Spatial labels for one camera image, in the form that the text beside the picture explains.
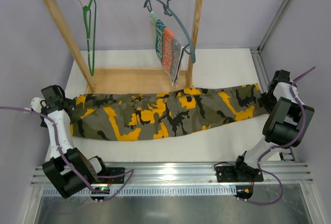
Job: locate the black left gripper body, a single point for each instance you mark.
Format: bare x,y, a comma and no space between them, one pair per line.
66,104

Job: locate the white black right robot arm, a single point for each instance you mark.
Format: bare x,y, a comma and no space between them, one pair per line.
300,116

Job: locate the slotted grey cable duct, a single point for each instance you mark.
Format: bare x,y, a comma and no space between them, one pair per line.
160,191

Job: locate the blue-grey clothes hanger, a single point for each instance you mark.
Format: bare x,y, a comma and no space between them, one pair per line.
189,48

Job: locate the wooden clothes rack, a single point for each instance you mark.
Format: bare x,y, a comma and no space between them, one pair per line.
121,71

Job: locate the colourful printed cloth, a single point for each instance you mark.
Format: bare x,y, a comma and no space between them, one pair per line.
169,50

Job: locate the aluminium corner frame profile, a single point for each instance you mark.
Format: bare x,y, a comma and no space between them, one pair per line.
257,52

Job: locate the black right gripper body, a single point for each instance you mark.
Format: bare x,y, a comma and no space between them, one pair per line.
265,100

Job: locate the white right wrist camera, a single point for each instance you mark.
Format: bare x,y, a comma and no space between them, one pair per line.
294,92

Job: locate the green clothes hanger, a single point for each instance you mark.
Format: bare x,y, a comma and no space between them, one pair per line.
89,17

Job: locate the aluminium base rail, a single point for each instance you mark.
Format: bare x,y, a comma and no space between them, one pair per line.
203,173

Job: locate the camouflage yellow green trousers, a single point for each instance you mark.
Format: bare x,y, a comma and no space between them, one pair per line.
136,117

